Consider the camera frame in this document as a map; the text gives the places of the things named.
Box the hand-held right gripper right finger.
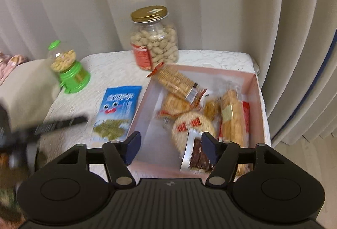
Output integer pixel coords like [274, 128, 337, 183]
[201, 131, 281, 189]

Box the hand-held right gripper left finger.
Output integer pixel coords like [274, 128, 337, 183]
[56, 131, 142, 189]

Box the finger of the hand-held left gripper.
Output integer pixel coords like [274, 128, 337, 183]
[34, 115, 88, 137]

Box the brown and silver snack packet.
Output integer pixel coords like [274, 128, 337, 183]
[180, 131, 215, 173]

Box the round rice cracker packet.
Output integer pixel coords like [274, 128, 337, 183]
[171, 110, 217, 156]

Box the pink box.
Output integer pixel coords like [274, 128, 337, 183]
[126, 63, 266, 179]

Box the blue snack packet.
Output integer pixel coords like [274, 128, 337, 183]
[92, 86, 143, 145]

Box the long clear cracker packet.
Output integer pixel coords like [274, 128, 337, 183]
[219, 89, 250, 177]

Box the small golden snack packet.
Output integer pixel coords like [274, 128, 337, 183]
[203, 98, 221, 120]

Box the green peanut dispenser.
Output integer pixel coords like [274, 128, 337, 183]
[47, 40, 91, 94]

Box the yellow rice cracker packet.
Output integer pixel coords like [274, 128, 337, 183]
[157, 92, 191, 120]

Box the white lace tablecloth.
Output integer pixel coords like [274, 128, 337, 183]
[34, 50, 271, 177]

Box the pink cloth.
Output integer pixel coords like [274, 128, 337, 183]
[0, 51, 28, 85]

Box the red-edged cracker packet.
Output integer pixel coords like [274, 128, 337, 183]
[147, 62, 208, 103]

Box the peanut jar with gold lid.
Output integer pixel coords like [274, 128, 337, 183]
[130, 6, 180, 71]

